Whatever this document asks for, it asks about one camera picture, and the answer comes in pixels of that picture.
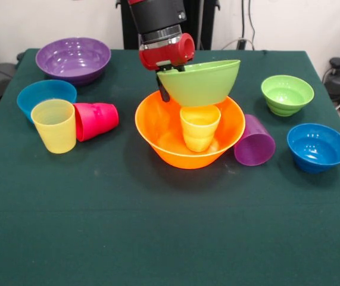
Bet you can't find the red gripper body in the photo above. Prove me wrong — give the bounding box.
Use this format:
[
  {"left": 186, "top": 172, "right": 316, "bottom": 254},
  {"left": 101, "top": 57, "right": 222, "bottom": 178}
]
[{"left": 138, "top": 32, "right": 196, "bottom": 72}]

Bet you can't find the large green bowl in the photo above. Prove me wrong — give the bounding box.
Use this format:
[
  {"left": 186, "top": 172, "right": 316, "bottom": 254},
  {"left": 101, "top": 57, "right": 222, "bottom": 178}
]
[{"left": 157, "top": 59, "right": 242, "bottom": 107}]

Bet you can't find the large orange bowl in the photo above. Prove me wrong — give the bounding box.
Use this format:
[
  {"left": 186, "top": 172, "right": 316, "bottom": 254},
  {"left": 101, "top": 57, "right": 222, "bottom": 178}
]
[{"left": 135, "top": 91, "right": 247, "bottom": 170}]

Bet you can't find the yellow cup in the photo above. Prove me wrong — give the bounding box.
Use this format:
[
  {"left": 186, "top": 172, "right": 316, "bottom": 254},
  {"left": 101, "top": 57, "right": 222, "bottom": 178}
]
[{"left": 180, "top": 105, "right": 222, "bottom": 153}]

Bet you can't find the red cup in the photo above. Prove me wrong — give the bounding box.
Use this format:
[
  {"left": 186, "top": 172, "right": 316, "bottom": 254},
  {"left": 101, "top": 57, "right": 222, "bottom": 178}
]
[{"left": 73, "top": 102, "right": 120, "bottom": 143}]

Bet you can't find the purple cup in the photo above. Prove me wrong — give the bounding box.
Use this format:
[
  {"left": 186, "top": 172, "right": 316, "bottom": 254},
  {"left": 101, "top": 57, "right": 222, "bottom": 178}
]
[{"left": 233, "top": 114, "right": 277, "bottom": 167}]

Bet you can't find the translucent yellow-green cup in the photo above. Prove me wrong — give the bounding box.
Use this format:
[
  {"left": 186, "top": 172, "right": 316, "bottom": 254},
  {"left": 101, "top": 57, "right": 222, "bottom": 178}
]
[{"left": 30, "top": 99, "right": 77, "bottom": 155}]

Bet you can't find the large purple bowl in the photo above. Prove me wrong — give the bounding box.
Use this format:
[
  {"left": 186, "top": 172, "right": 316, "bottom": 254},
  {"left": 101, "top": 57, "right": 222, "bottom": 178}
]
[{"left": 35, "top": 36, "right": 112, "bottom": 88}]

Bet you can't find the small green bowl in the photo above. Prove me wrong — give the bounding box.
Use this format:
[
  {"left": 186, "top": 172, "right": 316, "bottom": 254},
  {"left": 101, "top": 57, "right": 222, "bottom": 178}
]
[{"left": 260, "top": 74, "right": 315, "bottom": 118}]

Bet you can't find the light blue bowl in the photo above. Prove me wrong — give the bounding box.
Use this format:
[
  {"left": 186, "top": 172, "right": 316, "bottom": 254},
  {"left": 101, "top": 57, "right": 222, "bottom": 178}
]
[{"left": 16, "top": 79, "right": 78, "bottom": 125}]

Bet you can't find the dark blue bowl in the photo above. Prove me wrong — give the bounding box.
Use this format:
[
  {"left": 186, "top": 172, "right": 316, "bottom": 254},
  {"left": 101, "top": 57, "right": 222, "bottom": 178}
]
[{"left": 286, "top": 123, "right": 340, "bottom": 175}]

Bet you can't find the dark green table cloth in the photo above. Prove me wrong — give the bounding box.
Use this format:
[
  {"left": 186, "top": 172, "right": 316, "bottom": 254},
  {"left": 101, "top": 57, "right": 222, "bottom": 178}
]
[{"left": 0, "top": 48, "right": 340, "bottom": 286}]

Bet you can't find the black hanging cable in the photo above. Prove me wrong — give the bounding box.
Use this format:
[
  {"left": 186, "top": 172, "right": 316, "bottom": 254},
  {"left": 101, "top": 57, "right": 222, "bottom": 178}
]
[{"left": 236, "top": 0, "right": 258, "bottom": 51}]

